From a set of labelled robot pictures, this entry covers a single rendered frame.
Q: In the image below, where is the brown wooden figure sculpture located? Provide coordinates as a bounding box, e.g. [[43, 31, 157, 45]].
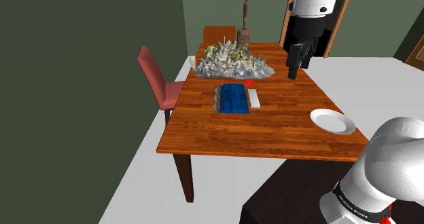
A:
[[236, 0, 252, 51]]

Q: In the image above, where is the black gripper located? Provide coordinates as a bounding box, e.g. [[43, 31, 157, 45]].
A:
[[285, 16, 329, 81]]

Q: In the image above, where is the brown wooden chair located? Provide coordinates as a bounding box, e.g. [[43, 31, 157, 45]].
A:
[[202, 25, 237, 46]]

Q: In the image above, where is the blue flat box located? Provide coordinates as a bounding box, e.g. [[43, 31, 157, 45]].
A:
[[219, 83, 251, 115]]

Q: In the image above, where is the white plate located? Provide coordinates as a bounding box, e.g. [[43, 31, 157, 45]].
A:
[[310, 108, 357, 136]]

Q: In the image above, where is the dark robot stand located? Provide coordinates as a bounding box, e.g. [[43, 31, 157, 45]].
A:
[[238, 158, 424, 224]]

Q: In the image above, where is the wooden framed doorway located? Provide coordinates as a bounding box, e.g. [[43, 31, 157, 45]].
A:
[[279, 0, 353, 59]]

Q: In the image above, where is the grey scalloped strip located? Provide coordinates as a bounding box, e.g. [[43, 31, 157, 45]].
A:
[[212, 85, 222, 113]]

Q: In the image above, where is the wooden dining table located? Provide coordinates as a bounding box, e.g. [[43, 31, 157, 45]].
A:
[[156, 42, 370, 204]]

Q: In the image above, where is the pink chair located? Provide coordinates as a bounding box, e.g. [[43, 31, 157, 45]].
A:
[[137, 45, 186, 126]]

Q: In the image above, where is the grey rocky landscape model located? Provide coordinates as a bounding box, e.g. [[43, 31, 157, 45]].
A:
[[193, 37, 276, 80]]

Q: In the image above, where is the brown framed door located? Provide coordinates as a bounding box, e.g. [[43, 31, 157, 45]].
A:
[[404, 32, 424, 73]]

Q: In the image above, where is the white remote control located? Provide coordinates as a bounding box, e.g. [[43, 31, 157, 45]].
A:
[[247, 88, 262, 109]]

